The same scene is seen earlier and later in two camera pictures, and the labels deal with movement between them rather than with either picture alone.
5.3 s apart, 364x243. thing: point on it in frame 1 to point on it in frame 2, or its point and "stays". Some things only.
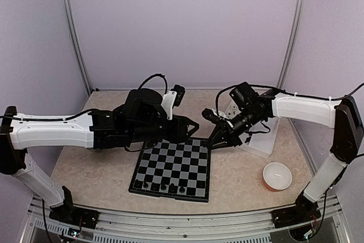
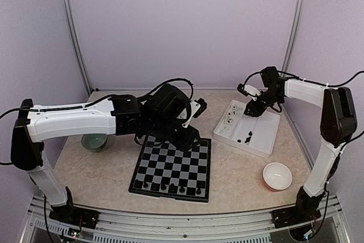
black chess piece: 201,184 stays
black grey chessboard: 176,169 stays
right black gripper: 226,133 to 257,110
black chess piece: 138,184 stays
